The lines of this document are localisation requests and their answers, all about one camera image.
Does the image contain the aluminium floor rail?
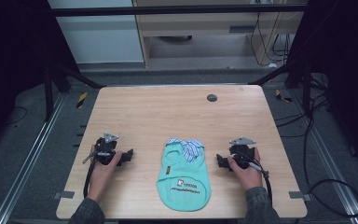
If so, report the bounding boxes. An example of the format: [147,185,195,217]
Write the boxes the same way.
[0,92,67,224]
[288,90,358,224]

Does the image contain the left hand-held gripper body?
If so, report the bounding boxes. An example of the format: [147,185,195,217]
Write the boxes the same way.
[94,132,125,166]

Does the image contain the black floor cable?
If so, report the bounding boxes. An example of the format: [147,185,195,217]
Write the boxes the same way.
[274,92,358,218]

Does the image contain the white cabinet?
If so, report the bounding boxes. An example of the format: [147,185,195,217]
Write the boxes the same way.
[48,0,145,65]

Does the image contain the light wooden desk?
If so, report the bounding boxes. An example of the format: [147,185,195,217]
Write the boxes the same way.
[131,0,306,68]

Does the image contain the mint green pet shirt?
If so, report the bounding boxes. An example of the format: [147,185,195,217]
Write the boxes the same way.
[156,137,213,213]

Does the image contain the person's right hand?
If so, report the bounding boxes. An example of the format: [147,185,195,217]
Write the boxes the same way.
[227,147,264,192]

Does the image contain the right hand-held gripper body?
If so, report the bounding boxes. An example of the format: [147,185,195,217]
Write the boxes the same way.
[228,136,257,171]

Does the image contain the black cables under desk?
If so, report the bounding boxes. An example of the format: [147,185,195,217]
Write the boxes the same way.
[249,12,293,67]

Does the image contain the black horizontal bar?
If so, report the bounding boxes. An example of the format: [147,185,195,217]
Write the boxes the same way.
[48,4,308,17]

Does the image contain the grey table bracket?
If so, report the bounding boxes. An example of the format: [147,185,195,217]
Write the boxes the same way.
[52,190,76,201]
[288,190,312,203]

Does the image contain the left hand-held gripper cable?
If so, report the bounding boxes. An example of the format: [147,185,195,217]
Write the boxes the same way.
[81,150,112,200]

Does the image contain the right hand-held gripper cable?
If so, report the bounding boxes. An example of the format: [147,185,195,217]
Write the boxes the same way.
[244,159,273,207]

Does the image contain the yellow black striped tape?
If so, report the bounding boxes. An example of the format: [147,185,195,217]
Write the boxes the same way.
[76,91,89,109]
[274,89,294,104]

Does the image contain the person's left hand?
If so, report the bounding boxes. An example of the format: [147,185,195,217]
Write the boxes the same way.
[86,145,124,203]

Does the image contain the black metal stand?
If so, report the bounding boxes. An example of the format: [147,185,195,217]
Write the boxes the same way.
[249,57,327,119]
[42,59,106,123]

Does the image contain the black curtain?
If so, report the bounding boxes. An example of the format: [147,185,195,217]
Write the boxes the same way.
[287,0,358,175]
[0,0,80,157]

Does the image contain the hand-held gripper cable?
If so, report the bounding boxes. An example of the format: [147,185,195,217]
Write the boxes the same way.
[81,150,112,200]
[244,159,273,207]

